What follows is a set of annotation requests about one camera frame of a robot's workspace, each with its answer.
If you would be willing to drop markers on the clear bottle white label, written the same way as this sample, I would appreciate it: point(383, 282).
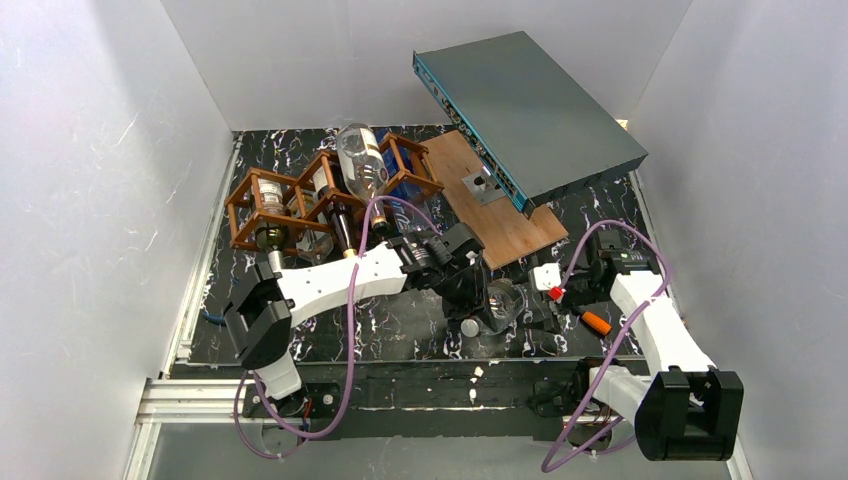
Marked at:
point(364, 171)

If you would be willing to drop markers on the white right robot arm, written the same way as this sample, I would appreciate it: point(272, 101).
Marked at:
point(655, 377)

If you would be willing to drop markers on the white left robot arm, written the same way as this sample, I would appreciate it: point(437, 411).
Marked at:
point(267, 304)

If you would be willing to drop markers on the blue glass bottle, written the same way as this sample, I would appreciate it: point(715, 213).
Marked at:
point(406, 219)

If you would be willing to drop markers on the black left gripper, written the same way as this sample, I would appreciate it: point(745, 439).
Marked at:
point(470, 291)

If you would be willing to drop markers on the orange handled screwdriver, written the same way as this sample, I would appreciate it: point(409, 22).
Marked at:
point(594, 322)

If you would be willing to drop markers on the clear glass bottle dark label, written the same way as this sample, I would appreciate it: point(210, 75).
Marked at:
point(505, 301)

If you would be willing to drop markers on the wooden board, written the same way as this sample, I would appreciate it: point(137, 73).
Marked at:
point(507, 235)

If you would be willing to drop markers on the brown wooden wine rack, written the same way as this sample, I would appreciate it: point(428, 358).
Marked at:
point(261, 199)

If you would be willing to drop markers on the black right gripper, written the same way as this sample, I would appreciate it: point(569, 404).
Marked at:
point(574, 291)

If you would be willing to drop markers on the teal network switch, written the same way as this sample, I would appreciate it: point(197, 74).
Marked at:
point(536, 130)

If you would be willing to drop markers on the dark bottle gold cap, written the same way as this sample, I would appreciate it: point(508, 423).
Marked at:
point(338, 214)

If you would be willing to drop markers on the black base beam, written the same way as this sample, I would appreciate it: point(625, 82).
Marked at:
point(429, 399)

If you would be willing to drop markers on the metal bracket on board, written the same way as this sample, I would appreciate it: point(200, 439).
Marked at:
point(483, 186)

